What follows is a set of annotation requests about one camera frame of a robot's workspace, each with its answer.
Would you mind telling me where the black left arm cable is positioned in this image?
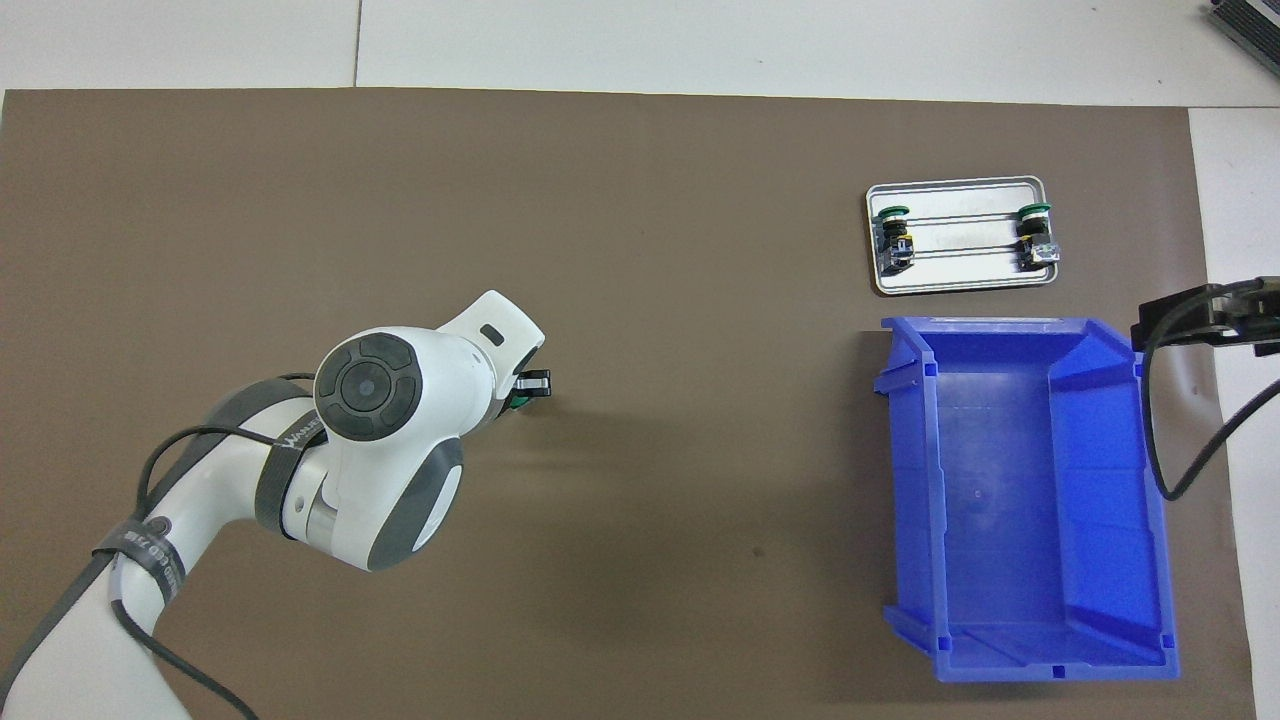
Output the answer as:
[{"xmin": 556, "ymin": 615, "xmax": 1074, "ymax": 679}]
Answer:
[{"xmin": 0, "ymin": 372, "xmax": 321, "ymax": 720}]

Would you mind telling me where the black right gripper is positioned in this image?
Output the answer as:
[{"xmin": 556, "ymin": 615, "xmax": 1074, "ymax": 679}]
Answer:
[{"xmin": 1131, "ymin": 275, "xmax": 1280, "ymax": 358}]

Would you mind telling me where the grey ribbed device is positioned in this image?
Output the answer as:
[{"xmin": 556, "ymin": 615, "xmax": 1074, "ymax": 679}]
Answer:
[{"xmin": 1205, "ymin": 0, "xmax": 1280, "ymax": 51}]

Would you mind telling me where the green pushbutton switch silver block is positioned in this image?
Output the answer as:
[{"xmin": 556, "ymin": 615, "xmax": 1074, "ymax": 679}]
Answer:
[{"xmin": 1014, "ymin": 202, "xmax": 1062, "ymax": 272}]

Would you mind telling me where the green pushbutton switch black block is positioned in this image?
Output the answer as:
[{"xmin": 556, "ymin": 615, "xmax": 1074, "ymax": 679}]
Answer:
[{"xmin": 875, "ymin": 204, "xmax": 917, "ymax": 275}]

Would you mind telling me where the blue plastic storage bin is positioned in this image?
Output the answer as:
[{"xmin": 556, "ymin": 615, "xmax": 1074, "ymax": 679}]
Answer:
[{"xmin": 872, "ymin": 315, "xmax": 1181, "ymax": 684}]

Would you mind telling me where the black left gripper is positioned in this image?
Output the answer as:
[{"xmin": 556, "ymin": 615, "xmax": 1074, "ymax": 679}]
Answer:
[{"xmin": 488, "ymin": 345, "xmax": 553, "ymax": 426}]

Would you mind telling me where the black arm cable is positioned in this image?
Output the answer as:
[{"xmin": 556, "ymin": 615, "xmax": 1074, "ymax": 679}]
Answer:
[
  {"xmin": 0, "ymin": 372, "xmax": 321, "ymax": 720},
  {"xmin": 1143, "ymin": 300, "xmax": 1280, "ymax": 501}
]

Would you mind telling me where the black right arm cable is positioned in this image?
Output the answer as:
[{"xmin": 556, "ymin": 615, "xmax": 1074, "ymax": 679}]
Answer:
[{"xmin": 1143, "ymin": 300, "xmax": 1280, "ymax": 501}]

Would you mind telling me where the grey metal tray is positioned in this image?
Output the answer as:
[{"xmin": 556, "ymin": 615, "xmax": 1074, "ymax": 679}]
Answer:
[{"xmin": 865, "ymin": 176, "xmax": 1062, "ymax": 297}]

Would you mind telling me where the brown table mat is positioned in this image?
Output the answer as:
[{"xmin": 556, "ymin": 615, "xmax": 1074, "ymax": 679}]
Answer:
[{"xmin": 0, "ymin": 88, "xmax": 1256, "ymax": 720}]

